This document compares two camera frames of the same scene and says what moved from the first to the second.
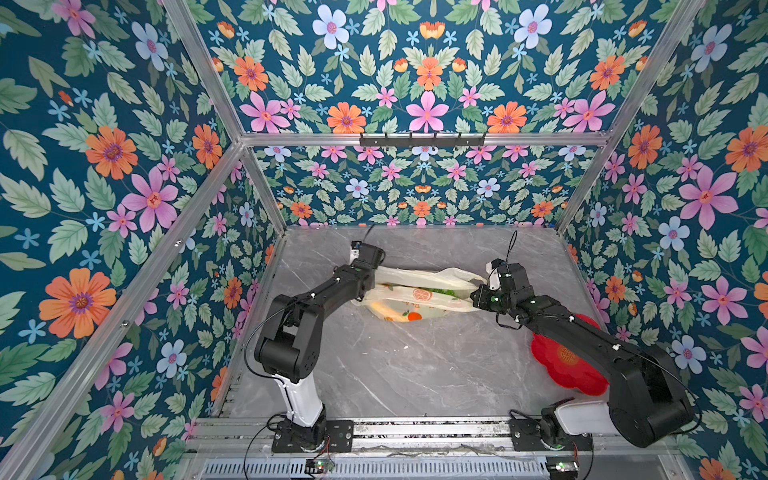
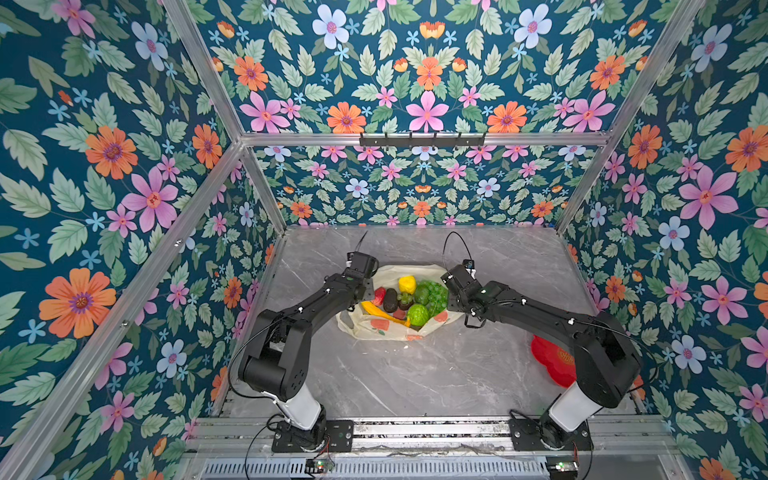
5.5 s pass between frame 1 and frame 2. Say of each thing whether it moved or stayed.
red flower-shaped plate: stayed
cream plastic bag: moved
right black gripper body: moved
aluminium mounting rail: stayed
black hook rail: stayed
